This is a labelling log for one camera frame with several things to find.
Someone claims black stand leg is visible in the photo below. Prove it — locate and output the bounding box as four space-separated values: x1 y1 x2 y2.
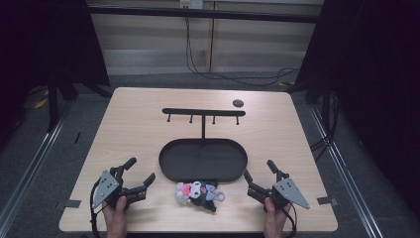
45 65 80 133

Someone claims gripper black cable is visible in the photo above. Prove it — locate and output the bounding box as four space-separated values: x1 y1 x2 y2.
281 202 298 238
89 178 102 238

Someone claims dark curtain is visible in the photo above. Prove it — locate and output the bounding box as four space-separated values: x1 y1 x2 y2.
0 0 112 147
291 0 420 219

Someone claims white wall socket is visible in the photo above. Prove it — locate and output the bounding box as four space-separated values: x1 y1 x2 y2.
179 0 204 10

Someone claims black horizontal bar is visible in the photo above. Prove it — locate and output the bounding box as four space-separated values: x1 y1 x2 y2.
86 4 321 25

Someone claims yellow floor scrap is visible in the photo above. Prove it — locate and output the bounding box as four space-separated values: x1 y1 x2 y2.
34 89 50 110

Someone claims black and white plush keychain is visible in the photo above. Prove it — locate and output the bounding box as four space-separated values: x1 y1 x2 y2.
175 179 227 213

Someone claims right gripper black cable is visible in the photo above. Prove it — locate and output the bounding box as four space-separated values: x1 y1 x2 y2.
281 202 298 238

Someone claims black wall cable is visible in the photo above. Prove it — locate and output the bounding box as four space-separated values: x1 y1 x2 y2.
183 15 301 88

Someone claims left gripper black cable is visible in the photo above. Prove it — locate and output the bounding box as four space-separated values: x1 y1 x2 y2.
89 178 102 238

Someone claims metal floor rail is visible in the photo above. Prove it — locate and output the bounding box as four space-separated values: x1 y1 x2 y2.
0 98 74 232
307 103 385 238

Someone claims person's right hand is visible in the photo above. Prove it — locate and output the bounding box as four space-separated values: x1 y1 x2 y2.
262 196 292 238

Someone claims black hook rack with tray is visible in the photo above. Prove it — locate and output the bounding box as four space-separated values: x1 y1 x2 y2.
157 107 249 184

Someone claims black cable bundle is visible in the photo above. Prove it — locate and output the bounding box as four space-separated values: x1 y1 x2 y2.
309 90 342 163

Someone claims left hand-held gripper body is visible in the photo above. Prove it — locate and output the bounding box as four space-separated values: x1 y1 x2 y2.
91 167 148 210

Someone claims grey tape strip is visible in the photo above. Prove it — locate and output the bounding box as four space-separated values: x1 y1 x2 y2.
316 195 339 206
62 198 82 209

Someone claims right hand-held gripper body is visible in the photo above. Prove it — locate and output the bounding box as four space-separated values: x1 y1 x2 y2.
247 171 311 212

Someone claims person's left hand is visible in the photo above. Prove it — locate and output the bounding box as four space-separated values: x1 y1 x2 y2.
101 195 129 238

